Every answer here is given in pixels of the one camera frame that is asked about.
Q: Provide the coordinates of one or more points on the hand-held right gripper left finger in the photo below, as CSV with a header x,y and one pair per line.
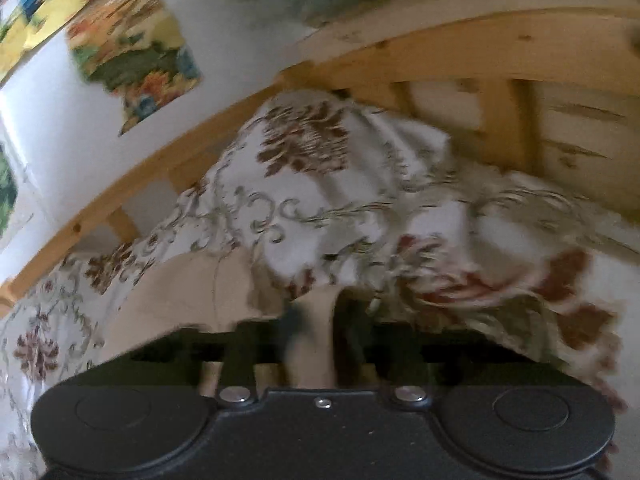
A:
x,y
294,327

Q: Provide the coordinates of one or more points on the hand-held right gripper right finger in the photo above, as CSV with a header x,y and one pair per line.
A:
x,y
351,327

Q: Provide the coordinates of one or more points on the beige hooded sweatshirt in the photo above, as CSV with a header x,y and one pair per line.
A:
x,y
200,285

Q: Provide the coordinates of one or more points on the white floral bedspread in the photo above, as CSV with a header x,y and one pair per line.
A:
x,y
350,195

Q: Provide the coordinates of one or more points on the wooden bed frame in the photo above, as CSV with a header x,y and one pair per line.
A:
x,y
450,55

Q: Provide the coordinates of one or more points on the floral wall picture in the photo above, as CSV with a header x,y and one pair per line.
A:
x,y
135,65

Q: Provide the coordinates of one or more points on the green wall picture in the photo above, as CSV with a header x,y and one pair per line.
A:
x,y
7,195

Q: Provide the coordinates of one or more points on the yellow and blue wall poster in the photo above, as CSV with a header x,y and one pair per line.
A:
x,y
45,5

